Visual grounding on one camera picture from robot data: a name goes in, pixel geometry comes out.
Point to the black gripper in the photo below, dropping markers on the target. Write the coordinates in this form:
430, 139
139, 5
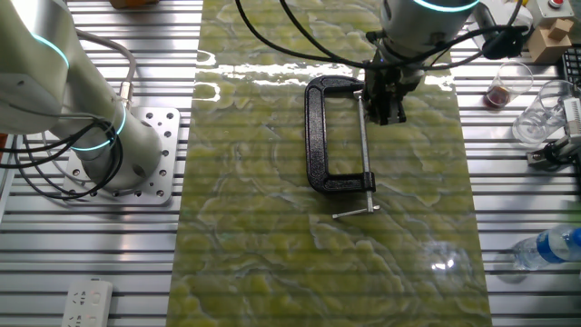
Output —
386, 86

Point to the black C-clamp with steel screw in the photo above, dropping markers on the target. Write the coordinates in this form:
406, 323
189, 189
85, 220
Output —
315, 136

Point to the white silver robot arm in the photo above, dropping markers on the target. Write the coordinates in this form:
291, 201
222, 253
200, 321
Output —
36, 68

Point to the plastic water bottle blue label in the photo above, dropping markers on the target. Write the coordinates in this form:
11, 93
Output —
547, 247

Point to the glass cup with dark liquid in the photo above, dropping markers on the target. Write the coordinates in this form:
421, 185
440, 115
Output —
501, 93

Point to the clear plastic cup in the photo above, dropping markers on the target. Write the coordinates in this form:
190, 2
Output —
535, 120

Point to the large wooden block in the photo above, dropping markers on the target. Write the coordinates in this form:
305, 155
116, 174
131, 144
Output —
547, 47

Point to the green marble pattern mat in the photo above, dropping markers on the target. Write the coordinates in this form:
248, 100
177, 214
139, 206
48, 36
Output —
272, 254

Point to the black keyboard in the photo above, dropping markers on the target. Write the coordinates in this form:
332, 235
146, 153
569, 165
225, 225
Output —
573, 66

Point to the emergency stop button box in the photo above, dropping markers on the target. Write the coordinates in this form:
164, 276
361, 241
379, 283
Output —
551, 11

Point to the small wooden block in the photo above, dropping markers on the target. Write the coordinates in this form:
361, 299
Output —
562, 28

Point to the white power strip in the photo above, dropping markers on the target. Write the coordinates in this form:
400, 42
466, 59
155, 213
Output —
86, 303

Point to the small camera on metal bracket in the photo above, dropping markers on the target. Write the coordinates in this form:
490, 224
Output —
551, 153

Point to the silver ribbed depth camera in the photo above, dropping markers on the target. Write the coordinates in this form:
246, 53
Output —
573, 115

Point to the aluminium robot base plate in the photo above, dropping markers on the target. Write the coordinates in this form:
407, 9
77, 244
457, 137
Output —
164, 136

